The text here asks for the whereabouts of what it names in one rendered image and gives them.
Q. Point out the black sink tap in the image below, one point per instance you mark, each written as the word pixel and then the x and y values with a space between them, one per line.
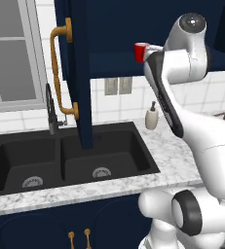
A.
pixel 51 113

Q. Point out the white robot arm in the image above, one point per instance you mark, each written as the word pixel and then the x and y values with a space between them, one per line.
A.
pixel 214 152

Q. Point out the grey framed window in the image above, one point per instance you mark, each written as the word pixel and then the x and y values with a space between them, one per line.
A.
pixel 10 52

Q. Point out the navy wall cabinet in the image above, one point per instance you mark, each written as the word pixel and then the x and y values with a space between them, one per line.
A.
pixel 123 32

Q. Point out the navy base cupboard door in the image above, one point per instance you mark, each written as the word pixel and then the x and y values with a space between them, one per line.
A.
pixel 29 231
pixel 117 223

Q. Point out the red mug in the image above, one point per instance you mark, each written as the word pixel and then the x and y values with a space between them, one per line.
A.
pixel 138 52

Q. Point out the beige soap dispenser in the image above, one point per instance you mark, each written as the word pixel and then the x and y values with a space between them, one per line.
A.
pixel 151 118

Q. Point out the grey wall socket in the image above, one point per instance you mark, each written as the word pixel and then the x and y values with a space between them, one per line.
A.
pixel 125 85
pixel 111 86

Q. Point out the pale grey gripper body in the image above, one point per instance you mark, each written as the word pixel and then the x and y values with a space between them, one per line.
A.
pixel 152 49

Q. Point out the black double sink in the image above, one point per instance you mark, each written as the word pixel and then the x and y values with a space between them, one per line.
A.
pixel 117 155

